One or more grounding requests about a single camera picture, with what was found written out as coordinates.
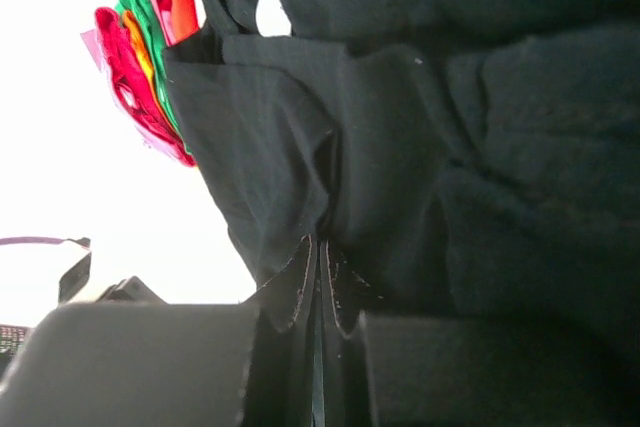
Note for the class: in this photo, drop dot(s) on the magenta folded t shirt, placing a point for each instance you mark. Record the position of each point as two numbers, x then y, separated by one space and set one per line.
92 40

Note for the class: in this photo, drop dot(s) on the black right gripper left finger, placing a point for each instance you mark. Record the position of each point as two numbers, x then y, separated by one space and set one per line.
150 364

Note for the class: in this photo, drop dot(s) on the orange folded t shirt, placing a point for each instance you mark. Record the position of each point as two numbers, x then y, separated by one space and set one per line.
139 37

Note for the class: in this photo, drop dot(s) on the green folded t shirt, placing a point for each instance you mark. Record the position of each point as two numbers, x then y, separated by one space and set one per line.
129 84

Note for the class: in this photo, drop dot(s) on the black t shirt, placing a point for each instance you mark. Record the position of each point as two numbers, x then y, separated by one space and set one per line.
467 156

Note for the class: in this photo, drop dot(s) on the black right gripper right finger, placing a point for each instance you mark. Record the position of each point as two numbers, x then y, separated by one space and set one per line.
390 370

